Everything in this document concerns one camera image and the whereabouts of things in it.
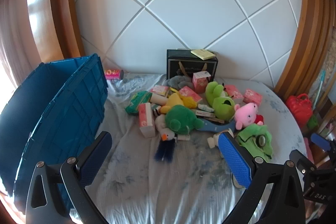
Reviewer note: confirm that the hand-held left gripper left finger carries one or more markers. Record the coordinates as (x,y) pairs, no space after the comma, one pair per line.
(95,158)

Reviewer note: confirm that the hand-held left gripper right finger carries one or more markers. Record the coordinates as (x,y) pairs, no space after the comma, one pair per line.
(235,161)

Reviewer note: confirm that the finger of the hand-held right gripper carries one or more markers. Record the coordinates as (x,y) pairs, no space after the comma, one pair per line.
(302,161)
(320,140)

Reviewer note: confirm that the blue plastic crate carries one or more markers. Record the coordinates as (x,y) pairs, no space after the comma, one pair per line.
(52,121)

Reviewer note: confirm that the yellow plush toy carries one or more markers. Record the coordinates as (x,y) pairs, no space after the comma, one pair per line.
(174,103)

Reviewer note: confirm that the green plush hat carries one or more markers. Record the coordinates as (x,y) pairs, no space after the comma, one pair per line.
(248,136)

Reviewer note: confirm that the small white bottle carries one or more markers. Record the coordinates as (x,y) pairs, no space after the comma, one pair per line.
(214,140)

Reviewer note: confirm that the red bag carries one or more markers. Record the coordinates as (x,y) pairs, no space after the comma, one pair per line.
(299,108)

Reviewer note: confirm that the blue curved plastic piece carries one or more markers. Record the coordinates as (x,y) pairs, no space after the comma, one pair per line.
(212,127)

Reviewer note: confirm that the pink pig plush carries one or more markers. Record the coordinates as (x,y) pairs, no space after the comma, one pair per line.
(245,115)

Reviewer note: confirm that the white green small box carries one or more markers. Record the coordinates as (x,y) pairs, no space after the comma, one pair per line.
(205,108)

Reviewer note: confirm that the light green frog plush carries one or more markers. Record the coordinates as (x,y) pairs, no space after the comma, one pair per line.
(218,100)

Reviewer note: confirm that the pink white carton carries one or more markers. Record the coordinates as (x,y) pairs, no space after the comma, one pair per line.
(146,120)

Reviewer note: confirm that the pink tissue pack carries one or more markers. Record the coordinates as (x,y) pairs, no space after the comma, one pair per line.
(234,92)
(189,94)
(252,97)
(159,89)

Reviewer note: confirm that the light blue printed bed sheet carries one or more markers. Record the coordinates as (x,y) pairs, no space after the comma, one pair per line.
(157,187)

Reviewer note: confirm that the dark green plush toy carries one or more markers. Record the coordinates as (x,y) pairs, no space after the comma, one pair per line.
(181,119)

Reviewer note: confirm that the green tissue packet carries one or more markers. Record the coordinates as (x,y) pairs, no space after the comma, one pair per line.
(136,103)

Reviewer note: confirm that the pink can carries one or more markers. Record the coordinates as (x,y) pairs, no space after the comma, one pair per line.
(114,75)

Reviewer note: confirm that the pink carton box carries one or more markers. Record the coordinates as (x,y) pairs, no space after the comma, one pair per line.
(200,82)

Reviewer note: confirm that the cream tube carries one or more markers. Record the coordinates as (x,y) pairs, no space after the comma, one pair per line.
(158,100)

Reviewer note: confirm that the grey plush toy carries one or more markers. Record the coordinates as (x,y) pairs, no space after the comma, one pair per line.
(178,81)

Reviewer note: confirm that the black gift box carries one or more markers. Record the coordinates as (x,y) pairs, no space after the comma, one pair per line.
(183,64)

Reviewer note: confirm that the yellow sticky note pad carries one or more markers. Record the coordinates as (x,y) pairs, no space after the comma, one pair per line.
(203,54)

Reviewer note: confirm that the pale pink curtain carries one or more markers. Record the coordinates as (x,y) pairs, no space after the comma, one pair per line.
(13,43)

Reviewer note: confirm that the white padded headboard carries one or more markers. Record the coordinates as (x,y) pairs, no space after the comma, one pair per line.
(183,3)

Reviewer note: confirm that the wooden headboard post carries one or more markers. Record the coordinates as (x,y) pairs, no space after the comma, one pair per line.
(312,29)
(52,3)

